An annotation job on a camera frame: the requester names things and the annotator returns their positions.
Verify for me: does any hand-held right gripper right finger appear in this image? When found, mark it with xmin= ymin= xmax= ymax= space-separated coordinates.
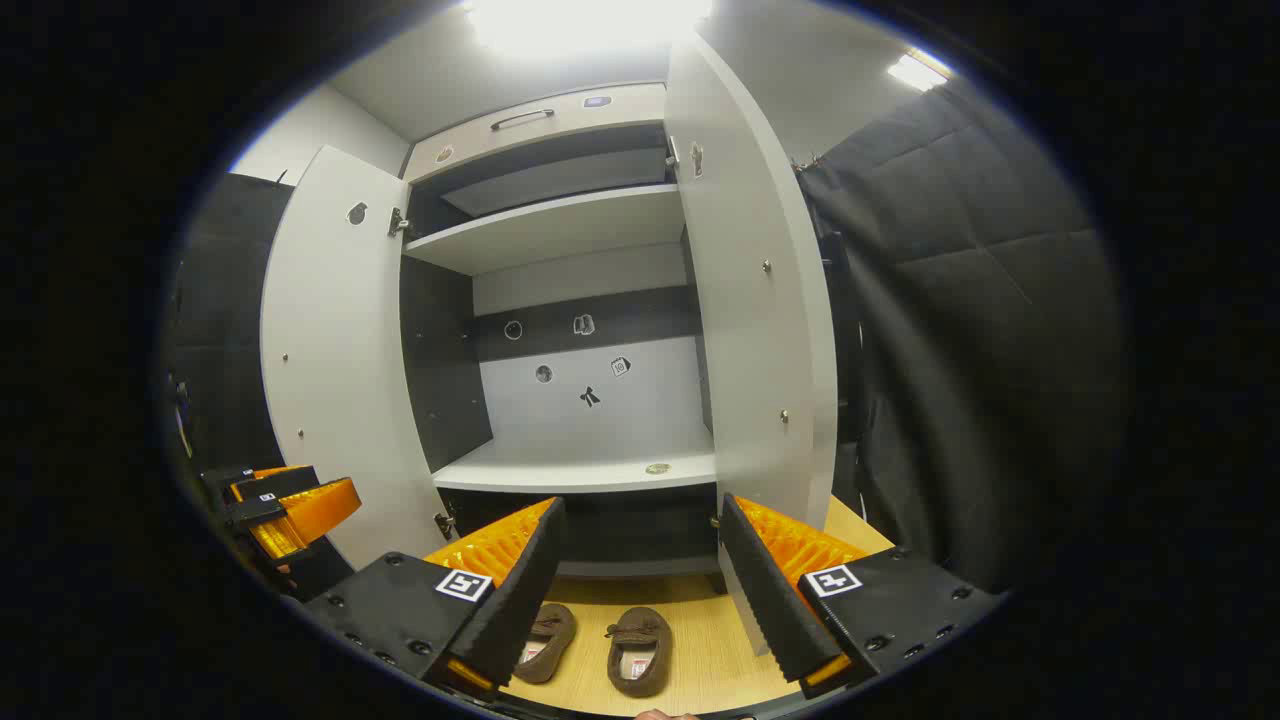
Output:
xmin=720 ymin=492 xmax=1006 ymax=699

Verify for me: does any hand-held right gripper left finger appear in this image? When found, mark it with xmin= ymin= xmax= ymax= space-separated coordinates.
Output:
xmin=300 ymin=496 xmax=567 ymax=699

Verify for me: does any brown fuzzy shoe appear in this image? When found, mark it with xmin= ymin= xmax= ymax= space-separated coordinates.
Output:
xmin=513 ymin=602 xmax=578 ymax=685
xmin=605 ymin=607 xmax=673 ymax=698

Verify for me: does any white shoe cabinet door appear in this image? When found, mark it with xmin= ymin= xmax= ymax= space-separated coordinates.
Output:
xmin=260 ymin=145 xmax=451 ymax=571
xmin=665 ymin=40 xmax=839 ymax=656

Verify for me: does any white and grey shoe cabinet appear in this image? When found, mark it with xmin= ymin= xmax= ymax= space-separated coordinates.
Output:
xmin=398 ymin=83 xmax=721 ymax=581

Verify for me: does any white cabinet shelf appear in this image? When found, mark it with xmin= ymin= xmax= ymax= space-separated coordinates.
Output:
xmin=432 ymin=425 xmax=718 ymax=494
xmin=403 ymin=183 xmax=686 ymax=276

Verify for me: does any white cabinet drawer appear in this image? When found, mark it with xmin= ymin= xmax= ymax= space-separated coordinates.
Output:
xmin=405 ymin=83 xmax=668 ymax=186

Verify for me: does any black quilted backdrop cloth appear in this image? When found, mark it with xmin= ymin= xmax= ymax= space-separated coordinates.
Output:
xmin=165 ymin=172 xmax=301 ymax=481
xmin=795 ymin=75 xmax=1126 ymax=596

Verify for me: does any small ceiling light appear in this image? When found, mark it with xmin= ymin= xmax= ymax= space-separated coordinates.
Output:
xmin=887 ymin=50 xmax=951 ymax=93

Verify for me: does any large ceiling light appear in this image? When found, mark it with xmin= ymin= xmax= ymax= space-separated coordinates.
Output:
xmin=465 ymin=0 xmax=716 ymax=56

